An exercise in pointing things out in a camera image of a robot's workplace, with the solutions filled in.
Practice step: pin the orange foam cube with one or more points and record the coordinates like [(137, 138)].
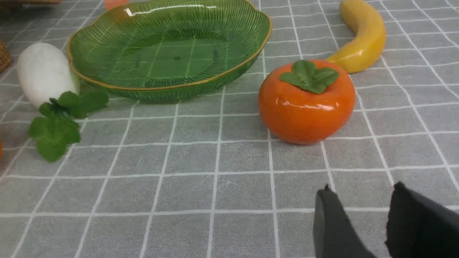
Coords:
[(110, 4)]

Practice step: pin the woven wicker basket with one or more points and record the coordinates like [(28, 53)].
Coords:
[(5, 58)]

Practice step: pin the white toy radish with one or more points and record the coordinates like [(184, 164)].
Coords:
[(50, 85)]

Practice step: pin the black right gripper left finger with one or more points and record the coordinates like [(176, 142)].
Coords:
[(333, 234)]

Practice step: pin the orange toy persimmon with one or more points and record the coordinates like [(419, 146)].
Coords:
[(306, 101)]

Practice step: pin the green glass leaf plate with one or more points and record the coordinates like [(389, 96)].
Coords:
[(167, 50)]

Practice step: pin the yellow toy banana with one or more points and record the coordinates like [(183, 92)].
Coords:
[(370, 36)]

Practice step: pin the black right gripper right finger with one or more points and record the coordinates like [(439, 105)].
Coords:
[(419, 227)]

